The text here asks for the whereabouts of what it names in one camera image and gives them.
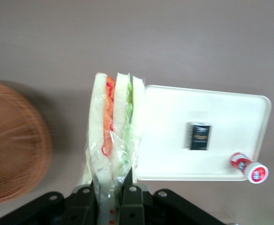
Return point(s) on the red label gum bottle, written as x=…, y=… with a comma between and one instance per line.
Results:
x=251, y=170

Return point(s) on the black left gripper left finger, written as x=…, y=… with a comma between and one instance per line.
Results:
x=84, y=206

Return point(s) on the small black can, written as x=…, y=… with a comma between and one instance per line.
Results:
x=198, y=136

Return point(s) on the cream plastic tray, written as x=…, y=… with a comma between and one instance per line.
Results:
x=232, y=117

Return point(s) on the brown wicker basket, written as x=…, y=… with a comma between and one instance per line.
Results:
x=12, y=145

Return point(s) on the plastic triangle sandwich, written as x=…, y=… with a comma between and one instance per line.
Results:
x=99, y=122

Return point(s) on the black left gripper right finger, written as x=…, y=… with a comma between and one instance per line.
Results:
x=133, y=206

